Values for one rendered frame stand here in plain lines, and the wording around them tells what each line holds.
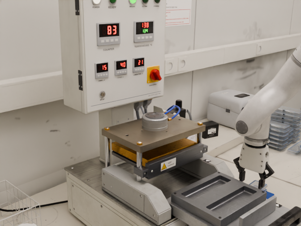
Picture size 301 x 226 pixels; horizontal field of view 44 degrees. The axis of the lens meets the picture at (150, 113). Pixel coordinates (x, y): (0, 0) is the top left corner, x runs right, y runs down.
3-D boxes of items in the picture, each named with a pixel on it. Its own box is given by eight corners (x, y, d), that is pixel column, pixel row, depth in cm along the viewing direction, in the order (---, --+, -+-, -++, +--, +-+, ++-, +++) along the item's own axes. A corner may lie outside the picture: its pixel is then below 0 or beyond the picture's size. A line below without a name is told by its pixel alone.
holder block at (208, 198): (170, 201, 101) (171, 193, 100) (217, 178, 114) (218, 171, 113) (220, 229, 89) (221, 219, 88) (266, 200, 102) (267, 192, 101)
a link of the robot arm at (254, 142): (273, 135, 135) (272, 143, 136) (251, 129, 141) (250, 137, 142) (263, 141, 129) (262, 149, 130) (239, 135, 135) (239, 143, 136)
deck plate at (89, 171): (63, 169, 128) (63, 167, 128) (141, 144, 151) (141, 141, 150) (155, 231, 96) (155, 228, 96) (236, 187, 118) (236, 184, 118)
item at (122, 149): (111, 154, 117) (111, 125, 115) (162, 137, 132) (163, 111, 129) (148, 173, 105) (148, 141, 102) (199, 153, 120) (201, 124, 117)
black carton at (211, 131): (197, 135, 196) (198, 123, 194) (211, 132, 201) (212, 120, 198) (204, 139, 191) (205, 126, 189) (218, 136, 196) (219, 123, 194)
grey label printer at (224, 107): (205, 120, 220) (207, 92, 214) (226, 114, 232) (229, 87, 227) (239, 132, 202) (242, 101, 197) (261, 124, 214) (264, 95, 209)
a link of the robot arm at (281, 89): (301, 75, 108) (244, 144, 126) (321, 67, 119) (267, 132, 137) (277, 55, 111) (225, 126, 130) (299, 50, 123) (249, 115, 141)
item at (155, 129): (90, 150, 120) (89, 111, 116) (161, 128, 140) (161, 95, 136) (139, 177, 103) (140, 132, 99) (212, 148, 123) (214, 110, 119)
